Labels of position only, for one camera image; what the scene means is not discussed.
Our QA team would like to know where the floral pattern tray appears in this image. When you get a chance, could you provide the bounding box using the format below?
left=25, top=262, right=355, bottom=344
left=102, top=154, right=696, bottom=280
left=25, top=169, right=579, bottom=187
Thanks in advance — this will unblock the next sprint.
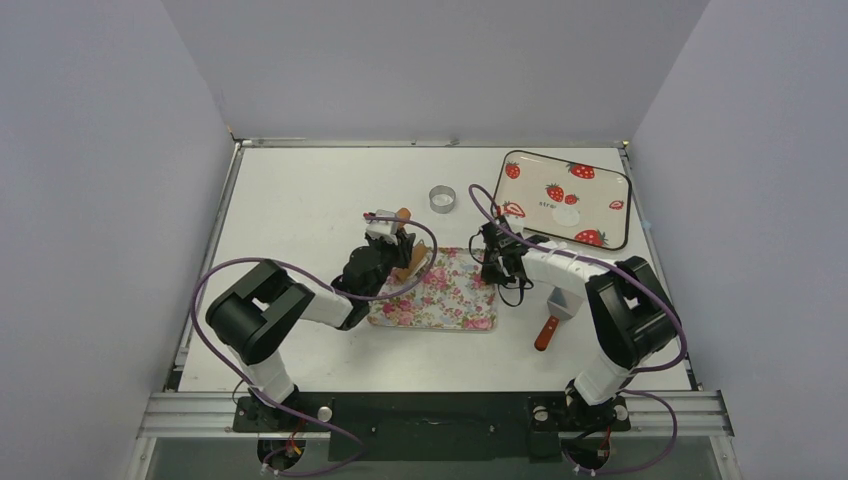
left=366, top=247, right=498, bottom=331

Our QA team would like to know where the metal spatula wooden handle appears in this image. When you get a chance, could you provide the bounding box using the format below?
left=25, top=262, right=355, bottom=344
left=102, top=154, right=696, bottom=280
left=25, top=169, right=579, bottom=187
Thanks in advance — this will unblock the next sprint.
left=533, top=288, right=584, bottom=352

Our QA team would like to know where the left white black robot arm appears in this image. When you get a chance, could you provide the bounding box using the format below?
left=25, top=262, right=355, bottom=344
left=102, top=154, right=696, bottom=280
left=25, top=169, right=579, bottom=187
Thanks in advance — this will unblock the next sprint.
left=205, top=229, right=416, bottom=430

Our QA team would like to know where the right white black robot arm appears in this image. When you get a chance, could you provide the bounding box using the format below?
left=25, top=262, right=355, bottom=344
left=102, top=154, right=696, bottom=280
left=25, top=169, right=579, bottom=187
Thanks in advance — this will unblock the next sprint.
left=480, top=217, right=681, bottom=429

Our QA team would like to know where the flat round dumpling wrapper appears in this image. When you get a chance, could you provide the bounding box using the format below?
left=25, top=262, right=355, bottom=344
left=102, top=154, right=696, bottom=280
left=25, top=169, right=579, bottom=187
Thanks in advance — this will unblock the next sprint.
left=552, top=205, right=581, bottom=227

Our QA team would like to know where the strawberry pattern tray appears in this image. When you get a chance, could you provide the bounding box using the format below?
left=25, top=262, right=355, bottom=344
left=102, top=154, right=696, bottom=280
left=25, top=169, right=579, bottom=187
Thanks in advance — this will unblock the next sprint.
left=493, top=150, right=632, bottom=251

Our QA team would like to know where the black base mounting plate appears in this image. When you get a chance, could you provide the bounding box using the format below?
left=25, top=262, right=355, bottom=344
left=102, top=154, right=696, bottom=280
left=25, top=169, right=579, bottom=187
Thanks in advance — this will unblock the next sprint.
left=232, top=391, right=631, bottom=465

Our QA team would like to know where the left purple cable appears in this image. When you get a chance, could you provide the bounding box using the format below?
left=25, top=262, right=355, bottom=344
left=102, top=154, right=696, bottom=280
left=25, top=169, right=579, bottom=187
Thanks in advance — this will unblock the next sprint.
left=190, top=213, right=440, bottom=480

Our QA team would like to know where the aluminium front rail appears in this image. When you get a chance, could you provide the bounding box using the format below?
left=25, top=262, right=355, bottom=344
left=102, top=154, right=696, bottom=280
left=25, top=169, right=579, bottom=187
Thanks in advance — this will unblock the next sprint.
left=137, top=391, right=734, bottom=439

